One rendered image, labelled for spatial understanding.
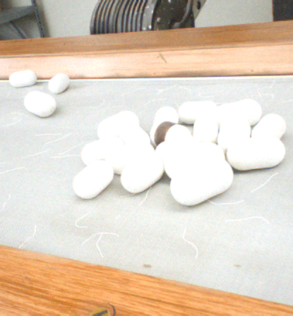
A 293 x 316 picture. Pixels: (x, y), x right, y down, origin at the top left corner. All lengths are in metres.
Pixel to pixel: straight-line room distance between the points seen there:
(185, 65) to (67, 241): 0.28
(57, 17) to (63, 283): 2.81
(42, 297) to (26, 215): 0.12
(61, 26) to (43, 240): 2.74
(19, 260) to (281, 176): 0.16
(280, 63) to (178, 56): 0.11
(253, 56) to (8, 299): 0.35
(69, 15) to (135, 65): 2.41
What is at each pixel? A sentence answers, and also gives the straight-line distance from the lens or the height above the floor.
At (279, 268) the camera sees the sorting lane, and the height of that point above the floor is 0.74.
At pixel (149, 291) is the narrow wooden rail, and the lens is 0.19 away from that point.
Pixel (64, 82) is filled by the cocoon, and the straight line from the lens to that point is 0.53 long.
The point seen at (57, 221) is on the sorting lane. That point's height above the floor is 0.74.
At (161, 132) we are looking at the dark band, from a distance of 0.34.
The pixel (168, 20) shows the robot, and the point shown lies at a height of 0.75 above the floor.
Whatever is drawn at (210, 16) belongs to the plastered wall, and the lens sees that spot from 2.54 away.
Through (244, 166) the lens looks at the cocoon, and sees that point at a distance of 0.30.
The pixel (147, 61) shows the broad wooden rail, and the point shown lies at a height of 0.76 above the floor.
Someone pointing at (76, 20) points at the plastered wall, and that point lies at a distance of 2.91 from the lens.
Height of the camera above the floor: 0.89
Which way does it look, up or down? 25 degrees down
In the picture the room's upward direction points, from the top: 11 degrees counter-clockwise
